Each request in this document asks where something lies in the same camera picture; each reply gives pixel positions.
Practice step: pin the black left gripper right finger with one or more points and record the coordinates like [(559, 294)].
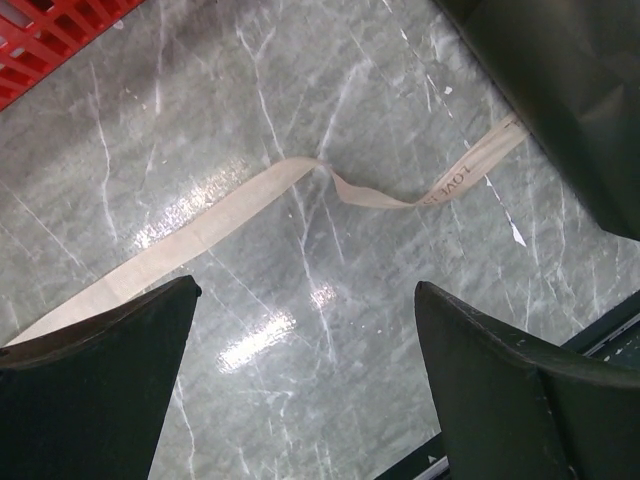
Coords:
[(513, 406)]

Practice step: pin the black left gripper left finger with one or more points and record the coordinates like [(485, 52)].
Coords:
[(89, 401)]

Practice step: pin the beige printed ribbon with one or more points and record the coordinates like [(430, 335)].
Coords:
[(137, 274)]

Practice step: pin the black wrapping paper cone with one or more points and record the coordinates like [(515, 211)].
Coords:
[(570, 69)]

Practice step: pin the red plastic shopping basket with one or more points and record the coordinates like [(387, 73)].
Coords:
[(39, 36)]

